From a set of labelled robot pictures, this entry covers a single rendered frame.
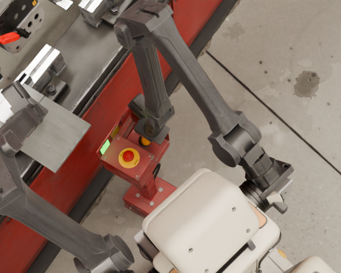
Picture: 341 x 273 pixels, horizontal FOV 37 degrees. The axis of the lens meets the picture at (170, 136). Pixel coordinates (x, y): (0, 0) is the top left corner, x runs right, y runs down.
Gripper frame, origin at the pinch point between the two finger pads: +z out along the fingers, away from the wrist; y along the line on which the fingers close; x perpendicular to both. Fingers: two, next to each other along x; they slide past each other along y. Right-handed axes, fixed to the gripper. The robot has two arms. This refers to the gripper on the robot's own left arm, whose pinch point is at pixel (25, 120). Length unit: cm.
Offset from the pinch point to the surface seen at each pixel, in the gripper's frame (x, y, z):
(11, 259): 28, 40, 43
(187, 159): 75, -41, 75
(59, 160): 14.6, 4.2, -6.4
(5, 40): -16.8, -10.2, -24.1
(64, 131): 10.9, -3.7, -4.2
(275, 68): 86, -109, 70
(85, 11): -6.6, -43.2, 11.6
